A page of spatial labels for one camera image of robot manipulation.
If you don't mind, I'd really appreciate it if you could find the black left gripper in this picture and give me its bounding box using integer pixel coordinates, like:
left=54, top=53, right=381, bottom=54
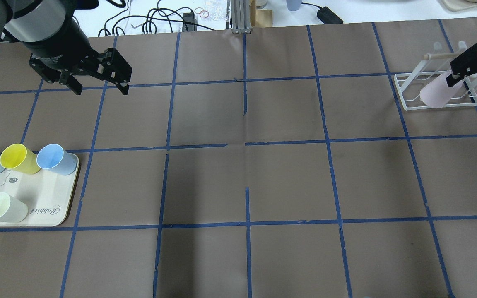
left=23, top=17, right=133, bottom=96

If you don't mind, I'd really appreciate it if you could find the pink plastic cup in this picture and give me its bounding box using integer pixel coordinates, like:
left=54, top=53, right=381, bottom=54
left=419, top=70, right=462, bottom=109

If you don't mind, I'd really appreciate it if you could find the yellow plastic cup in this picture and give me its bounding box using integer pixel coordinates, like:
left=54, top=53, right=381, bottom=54
left=0, top=144, right=41, bottom=174

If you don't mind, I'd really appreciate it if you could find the pale green plastic cup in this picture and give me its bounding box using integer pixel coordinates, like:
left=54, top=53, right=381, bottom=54
left=0, top=191, right=28, bottom=223

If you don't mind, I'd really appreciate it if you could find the blue cup on side table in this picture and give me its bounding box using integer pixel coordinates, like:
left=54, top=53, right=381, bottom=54
left=286, top=0, right=302, bottom=12

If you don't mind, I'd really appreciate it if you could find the beige tray with plate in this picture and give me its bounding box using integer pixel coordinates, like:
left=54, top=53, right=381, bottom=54
left=439, top=0, right=477, bottom=12

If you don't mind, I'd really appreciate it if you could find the cream rabbit tray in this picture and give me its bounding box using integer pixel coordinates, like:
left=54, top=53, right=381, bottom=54
left=0, top=154, right=80, bottom=228

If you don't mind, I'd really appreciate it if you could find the black power adapter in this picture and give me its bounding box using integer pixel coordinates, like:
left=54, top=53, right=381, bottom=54
left=316, top=6, right=344, bottom=24

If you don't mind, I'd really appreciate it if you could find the wooden mug tree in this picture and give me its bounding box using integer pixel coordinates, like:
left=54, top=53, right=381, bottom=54
left=249, top=0, right=273, bottom=28

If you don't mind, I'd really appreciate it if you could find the white wire cup rack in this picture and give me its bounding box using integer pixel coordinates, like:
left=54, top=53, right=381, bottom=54
left=393, top=41, right=477, bottom=110

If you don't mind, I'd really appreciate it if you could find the aluminium frame post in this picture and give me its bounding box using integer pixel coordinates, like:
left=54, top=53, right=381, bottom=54
left=229, top=0, right=251, bottom=34

